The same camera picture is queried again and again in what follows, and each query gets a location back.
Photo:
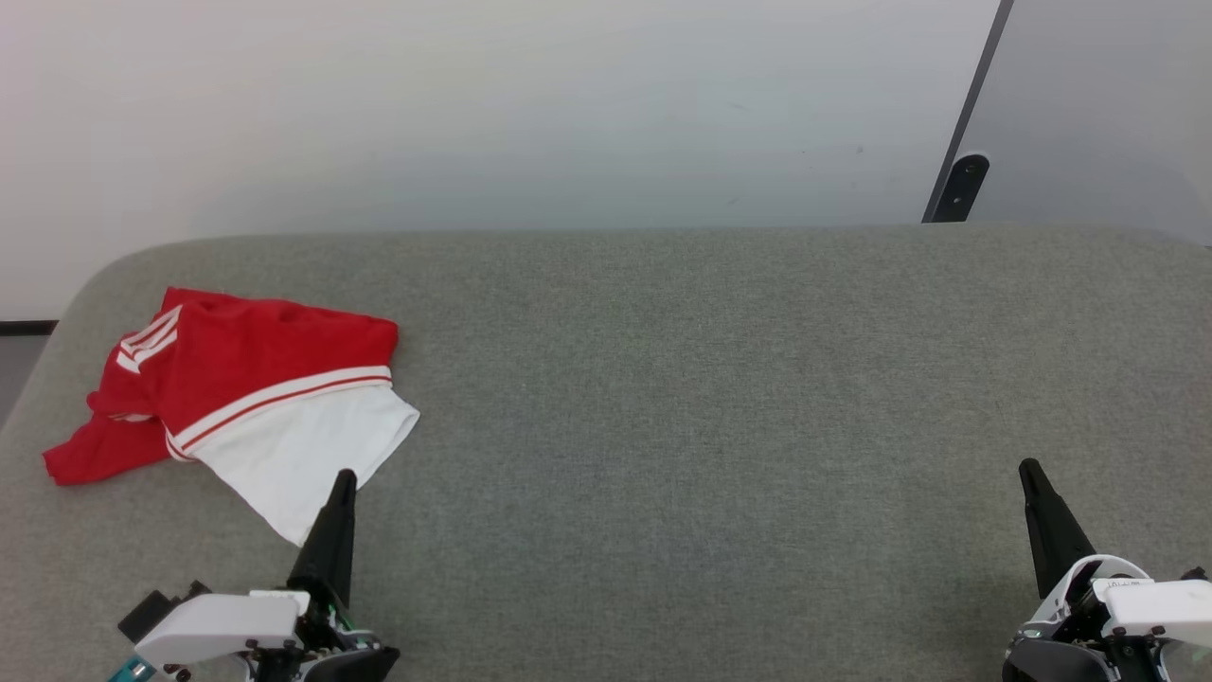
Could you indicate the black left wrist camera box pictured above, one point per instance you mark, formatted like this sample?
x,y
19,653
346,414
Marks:
x,y
151,611

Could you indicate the black bracket on post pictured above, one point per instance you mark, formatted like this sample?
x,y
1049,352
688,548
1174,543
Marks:
x,y
966,185

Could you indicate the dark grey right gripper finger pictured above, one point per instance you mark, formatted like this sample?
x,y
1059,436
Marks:
x,y
1053,535

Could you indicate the black baseboard strip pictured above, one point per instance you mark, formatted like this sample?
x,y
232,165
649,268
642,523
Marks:
x,y
26,328

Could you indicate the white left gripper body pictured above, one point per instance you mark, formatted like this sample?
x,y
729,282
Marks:
x,y
222,625

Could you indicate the grey fabric sofa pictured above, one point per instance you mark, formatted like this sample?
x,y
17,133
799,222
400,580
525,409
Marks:
x,y
663,426

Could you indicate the grey door frame post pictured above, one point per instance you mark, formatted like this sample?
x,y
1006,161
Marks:
x,y
975,85

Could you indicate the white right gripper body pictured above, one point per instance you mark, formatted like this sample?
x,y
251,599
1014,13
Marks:
x,y
1127,616

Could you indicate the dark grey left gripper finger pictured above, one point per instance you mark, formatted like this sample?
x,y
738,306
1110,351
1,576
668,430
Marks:
x,y
331,549

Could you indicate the red and white garment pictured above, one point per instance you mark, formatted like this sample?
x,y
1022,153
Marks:
x,y
246,350

